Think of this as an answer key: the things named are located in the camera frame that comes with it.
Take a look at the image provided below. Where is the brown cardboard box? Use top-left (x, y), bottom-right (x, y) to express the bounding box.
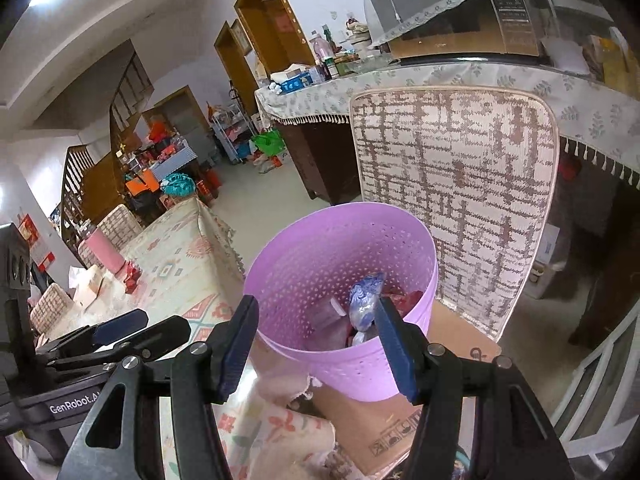
top-left (250, 300), bottom-right (503, 478)

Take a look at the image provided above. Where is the teal plastic bag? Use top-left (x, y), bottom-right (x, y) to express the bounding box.
top-left (160, 172), bottom-right (196, 197)

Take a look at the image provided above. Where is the patterned tablecloth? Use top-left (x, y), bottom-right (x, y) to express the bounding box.
top-left (37, 195), bottom-right (336, 480)

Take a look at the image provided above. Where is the blue white plastic bag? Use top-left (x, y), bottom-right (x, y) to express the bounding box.
top-left (348, 272), bottom-right (387, 333)

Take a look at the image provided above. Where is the white tissue box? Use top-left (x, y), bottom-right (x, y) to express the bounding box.
top-left (70, 264), bottom-right (107, 311)

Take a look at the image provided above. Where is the orange bag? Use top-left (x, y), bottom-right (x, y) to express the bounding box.
top-left (125, 170), bottom-right (162, 196)

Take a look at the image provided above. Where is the red gift box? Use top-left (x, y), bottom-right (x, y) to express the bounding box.
top-left (197, 170), bottom-right (222, 202)

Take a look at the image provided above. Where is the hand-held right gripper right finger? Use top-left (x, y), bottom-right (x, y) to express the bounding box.
top-left (372, 294), bottom-right (576, 480)

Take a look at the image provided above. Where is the framed wall picture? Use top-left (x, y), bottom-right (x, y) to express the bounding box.
top-left (230, 19), bottom-right (251, 56)

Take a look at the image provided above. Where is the white cardboard box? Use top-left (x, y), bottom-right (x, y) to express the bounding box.
top-left (525, 222), bottom-right (562, 301)

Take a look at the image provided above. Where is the pink plastic bottle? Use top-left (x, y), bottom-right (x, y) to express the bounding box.
top-left (311, 30), bottom-right (335, 63)

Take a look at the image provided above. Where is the blue tissue pack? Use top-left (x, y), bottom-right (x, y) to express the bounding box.
top-left (279, 72), bottom-right (312, 93)

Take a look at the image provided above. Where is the purple plastic wastebasket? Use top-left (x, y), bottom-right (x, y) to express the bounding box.
top-left (242, 202), bottom-right (440, 403)

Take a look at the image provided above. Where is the pink upright box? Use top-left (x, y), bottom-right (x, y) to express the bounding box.
top-left (79, 230), bottom-right (126, 275)

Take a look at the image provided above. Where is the wooden staircase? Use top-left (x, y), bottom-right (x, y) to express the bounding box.
top-left (50, 40), bottom-right (156, 241)

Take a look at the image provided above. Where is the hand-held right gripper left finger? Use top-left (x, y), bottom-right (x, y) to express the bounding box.
top-left (56, 294), bottom-right (261, 480)

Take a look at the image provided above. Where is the cluttered side table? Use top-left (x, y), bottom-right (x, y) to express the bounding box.
top-left (120, 137), bottom-right (201, 211)

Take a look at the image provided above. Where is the white metal rack cart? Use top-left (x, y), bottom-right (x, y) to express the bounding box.
top-left (209, 102), bottom-right (253, 165)

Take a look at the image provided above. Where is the patterned chair back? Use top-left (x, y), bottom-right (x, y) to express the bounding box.
top-left (348, 87), bottom-right (561, 341)

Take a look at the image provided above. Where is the red wall calendar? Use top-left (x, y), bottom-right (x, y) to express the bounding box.
top-left (17, 214), bottom-right (57, 271)

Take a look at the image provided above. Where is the microwave oven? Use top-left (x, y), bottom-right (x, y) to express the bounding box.
top-left (387, 0), bottom-right (546, 61)

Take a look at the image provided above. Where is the white framed glass panel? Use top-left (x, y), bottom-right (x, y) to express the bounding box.
top-left (550, 305), bottom-right (640, 461)

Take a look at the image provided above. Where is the green bag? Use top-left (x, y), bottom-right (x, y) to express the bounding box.
top-left (251, 130), bottom-right (287, 159)

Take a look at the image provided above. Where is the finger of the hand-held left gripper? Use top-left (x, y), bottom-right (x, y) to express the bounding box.
top-left (37, 309), bottom-right (150, 359)
top-left (65, 315), bottom-right (192, 369)

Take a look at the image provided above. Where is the beige patterned chair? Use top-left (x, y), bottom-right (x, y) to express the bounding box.
top-left (96, 204), bottom-right (145, 242)
top-left (29, 282), bottom-right (76, 335)

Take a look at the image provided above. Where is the cloth covered wooden sideboard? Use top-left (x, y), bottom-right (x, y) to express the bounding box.
top-left (255, 57), bottom-right (640, 241)

